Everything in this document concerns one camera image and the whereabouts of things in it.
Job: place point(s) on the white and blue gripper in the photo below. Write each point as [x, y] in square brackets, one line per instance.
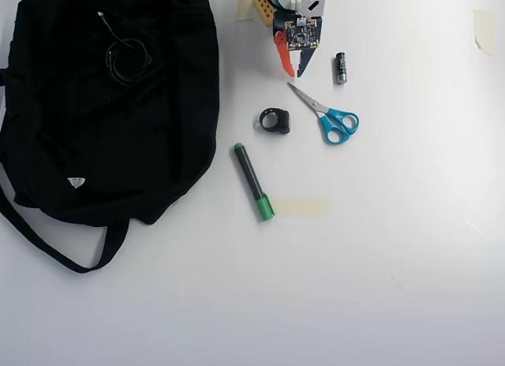
[285, 57]

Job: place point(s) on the yellow perforated robot arm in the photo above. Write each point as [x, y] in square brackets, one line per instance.
[263, 11]

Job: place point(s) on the black fabric bag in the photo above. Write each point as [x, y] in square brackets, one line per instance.
[118, 145]

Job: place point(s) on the black cylindrical battery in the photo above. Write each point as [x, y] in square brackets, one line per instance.
[341, 68]

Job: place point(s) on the beige masking tape strip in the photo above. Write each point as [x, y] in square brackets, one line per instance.
[304, 208]
[485, 30]
[244, 7]

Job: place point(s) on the green marker pen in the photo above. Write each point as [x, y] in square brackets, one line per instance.
[250, 176]

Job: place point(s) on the camera circuit board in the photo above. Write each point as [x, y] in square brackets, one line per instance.
[301, 34]

